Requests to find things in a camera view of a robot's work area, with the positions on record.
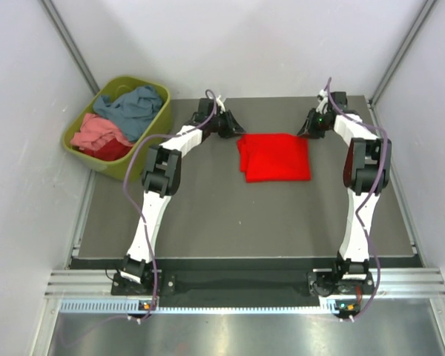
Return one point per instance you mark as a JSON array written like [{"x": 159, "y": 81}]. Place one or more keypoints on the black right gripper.
[{"x": 308, "y": 130}]

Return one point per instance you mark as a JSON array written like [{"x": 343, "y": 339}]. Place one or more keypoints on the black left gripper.
[{"x": 232, "y": 127}]

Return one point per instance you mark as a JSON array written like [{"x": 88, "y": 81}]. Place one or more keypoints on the bright red t-shirt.
[{"x": 274, "y": 157}]

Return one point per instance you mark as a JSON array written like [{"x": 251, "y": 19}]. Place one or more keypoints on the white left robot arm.
[{"x": 161, "y": 177}]

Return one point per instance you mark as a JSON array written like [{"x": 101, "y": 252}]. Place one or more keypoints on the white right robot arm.
[{"x": 365, "y": 174}]

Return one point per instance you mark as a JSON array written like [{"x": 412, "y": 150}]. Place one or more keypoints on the blue-grey t-shirt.
[{"x": 131, "y": 112}]

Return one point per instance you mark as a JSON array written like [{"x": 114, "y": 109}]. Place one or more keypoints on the dark red t-shirt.
[{"x": 111, "y": 151}]

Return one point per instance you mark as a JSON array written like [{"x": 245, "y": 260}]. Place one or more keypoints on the green plastic laundry bin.
[{"x": 133, "y": 162}]

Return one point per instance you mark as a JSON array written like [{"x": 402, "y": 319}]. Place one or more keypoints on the pink t-shirt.
[{"x": 95, "y": 132}]

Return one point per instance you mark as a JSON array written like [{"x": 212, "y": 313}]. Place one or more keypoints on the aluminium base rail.
[{"x": 394, "y": 283}]

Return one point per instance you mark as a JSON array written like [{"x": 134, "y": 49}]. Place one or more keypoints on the left aluminium corner post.
[{"x": 65, "y": 35}]

